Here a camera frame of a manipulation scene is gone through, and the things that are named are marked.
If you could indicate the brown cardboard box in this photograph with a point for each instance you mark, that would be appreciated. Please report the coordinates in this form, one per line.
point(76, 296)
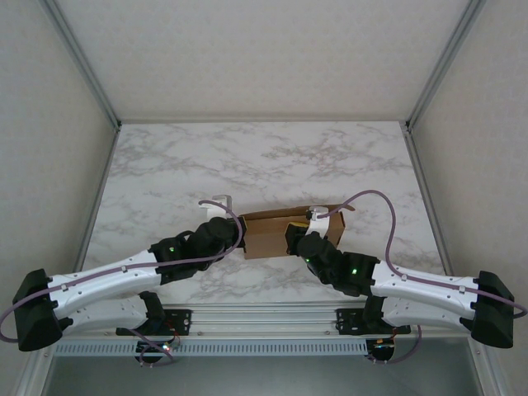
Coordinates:
point(268, 239)

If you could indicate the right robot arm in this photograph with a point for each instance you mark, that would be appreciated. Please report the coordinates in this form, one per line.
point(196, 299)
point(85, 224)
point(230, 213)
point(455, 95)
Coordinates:
point(420, 288)

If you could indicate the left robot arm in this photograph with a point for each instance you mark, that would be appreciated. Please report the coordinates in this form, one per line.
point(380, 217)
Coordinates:
point(103, 282)

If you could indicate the small electronics board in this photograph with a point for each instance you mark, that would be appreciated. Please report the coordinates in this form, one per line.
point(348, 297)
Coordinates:
point(381, 348)
point(152, 348)

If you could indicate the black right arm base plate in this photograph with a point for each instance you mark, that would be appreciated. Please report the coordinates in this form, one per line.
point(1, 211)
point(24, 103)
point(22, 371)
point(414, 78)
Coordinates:
point(350, 321)

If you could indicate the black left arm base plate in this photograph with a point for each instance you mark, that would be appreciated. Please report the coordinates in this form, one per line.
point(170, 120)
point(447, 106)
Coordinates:
point(183, 319)

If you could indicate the aluminium mounting rail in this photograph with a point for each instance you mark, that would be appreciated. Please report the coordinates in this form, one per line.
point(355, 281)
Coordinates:
point(264, 319)

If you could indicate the aluminium table side rail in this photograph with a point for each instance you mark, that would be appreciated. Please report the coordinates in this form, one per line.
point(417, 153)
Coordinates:
point(425, 194)
point(107, 165)

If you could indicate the aluminium frame leg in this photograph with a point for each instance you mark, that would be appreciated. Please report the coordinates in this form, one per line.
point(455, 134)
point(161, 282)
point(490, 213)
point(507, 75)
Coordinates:
point(37, 371)
point(484, 367)

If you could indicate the aluminium frame post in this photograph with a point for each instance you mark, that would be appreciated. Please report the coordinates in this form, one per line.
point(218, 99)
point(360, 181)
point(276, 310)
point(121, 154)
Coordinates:
point(82, 66)
point(445, 62)

